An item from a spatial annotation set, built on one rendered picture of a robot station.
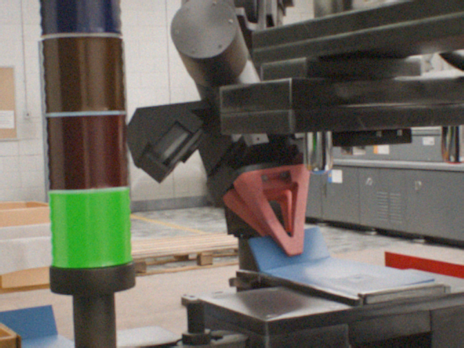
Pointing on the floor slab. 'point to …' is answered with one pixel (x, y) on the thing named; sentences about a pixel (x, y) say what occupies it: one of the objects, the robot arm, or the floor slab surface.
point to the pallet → (209, 239)
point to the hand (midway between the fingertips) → (290, 247)
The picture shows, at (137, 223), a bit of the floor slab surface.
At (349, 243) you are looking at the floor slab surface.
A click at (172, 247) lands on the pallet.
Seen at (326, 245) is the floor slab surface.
